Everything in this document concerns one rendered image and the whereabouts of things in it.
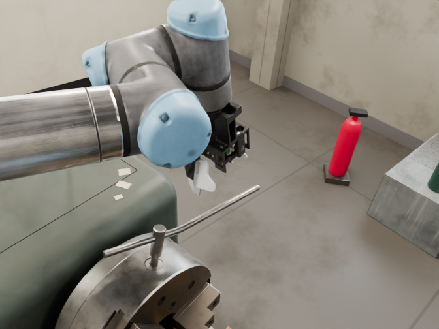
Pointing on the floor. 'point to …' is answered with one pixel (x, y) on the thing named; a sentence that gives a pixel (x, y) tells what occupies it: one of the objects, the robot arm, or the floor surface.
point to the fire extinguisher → (344, 149)
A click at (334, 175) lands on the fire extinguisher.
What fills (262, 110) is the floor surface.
